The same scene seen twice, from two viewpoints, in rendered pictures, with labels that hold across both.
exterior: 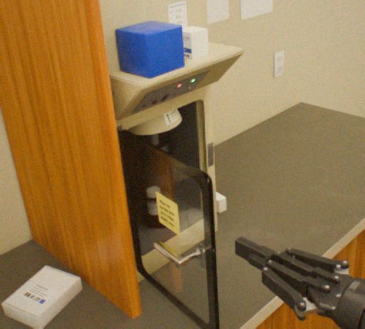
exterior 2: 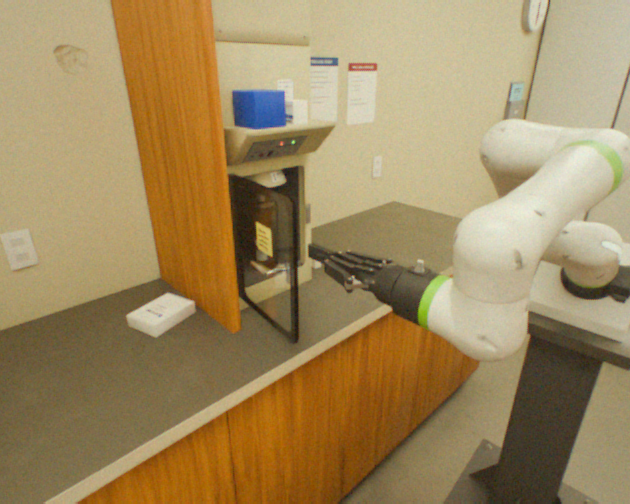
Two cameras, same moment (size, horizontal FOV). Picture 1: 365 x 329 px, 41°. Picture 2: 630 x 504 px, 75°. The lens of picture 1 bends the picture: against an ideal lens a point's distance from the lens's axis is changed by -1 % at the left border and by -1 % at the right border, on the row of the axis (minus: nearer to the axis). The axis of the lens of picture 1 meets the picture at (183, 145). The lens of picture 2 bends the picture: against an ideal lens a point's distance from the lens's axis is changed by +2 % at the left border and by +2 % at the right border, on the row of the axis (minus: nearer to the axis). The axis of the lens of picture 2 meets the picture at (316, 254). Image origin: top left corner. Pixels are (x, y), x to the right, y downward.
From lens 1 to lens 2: 0.22 m
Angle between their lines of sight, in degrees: 1
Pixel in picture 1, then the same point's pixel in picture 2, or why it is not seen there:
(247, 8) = (353, 116)
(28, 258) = (154, 290)
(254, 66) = (356, 165)
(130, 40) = (242, 97)
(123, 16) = (239, 81)
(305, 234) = not seen: hidden behind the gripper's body
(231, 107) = (335, 196)
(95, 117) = (210, 155)
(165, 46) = (270, 105)
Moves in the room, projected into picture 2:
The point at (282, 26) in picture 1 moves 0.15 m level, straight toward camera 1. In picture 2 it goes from (381, 136) to (380, 140)
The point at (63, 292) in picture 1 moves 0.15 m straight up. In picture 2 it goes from (178, 310) to (171, 266)
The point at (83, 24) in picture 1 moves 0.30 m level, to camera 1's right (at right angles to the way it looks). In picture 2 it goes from (203, 74) to (335, 74)
